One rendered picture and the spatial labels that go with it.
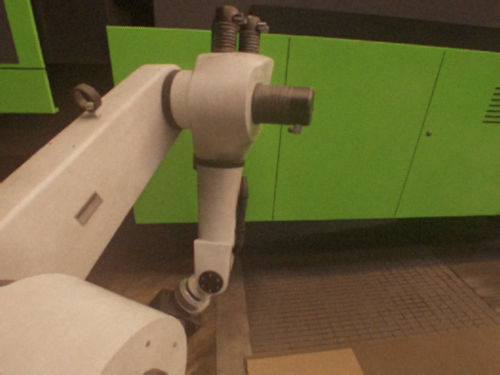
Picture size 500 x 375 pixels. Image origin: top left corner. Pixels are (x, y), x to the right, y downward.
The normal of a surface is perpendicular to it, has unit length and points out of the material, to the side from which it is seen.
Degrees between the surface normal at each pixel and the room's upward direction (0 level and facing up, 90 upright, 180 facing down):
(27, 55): 90
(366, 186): 90
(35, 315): 7
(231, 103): 83
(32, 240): 90
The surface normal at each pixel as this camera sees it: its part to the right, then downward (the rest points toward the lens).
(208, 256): -0.07, 0.23
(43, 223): 0.96, 0.13
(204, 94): -0.25, 0.11
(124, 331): 0.16, -0.97
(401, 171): 0.11, 0.44
